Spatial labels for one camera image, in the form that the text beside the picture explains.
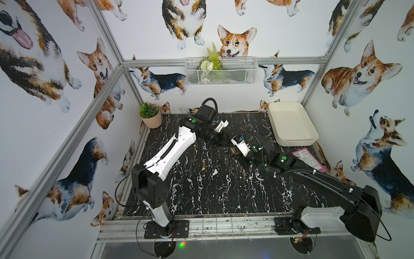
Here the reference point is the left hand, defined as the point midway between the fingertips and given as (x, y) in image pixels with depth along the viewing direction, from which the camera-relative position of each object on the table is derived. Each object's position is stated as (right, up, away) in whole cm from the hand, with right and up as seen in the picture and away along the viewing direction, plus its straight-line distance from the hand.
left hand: (234, 144), depth 73 cm
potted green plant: (-50, +16, +31) cm, 61 cm away
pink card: (+46, -9, +25) cm, 53 cm away
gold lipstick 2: (-15, -14, +20) cm, 28 cm away
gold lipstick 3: (+6, -16, +20) cm, 27 cm away
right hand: (0, -4, +2) cm, 5 cm away
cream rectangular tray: (+45, +10, +42) cm, 62 cm away
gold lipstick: (0, -3, +1) cm, 3 cm away
